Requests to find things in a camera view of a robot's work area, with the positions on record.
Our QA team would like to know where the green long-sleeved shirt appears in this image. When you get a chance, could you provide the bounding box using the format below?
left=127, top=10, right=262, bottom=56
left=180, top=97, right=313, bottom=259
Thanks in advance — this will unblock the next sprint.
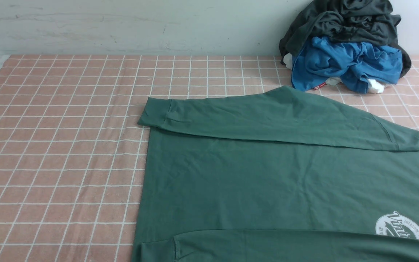
left=131, top=87, right=419, bottom=262

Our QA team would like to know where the blue garment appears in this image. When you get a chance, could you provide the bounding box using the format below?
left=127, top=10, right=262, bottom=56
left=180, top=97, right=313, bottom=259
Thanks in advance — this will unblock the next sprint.
left=291, top=36, right=403, bottom=94

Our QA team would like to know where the pink checkered tablecloth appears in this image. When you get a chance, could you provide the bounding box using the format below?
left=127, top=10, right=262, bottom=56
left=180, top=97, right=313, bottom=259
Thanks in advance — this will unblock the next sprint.
left=0, top=55, right=419, bottom=262

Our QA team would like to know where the dark grey garment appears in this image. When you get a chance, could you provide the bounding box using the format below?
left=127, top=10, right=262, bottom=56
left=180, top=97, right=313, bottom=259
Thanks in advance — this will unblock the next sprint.
left=278, top=0, right=412, bottom=77

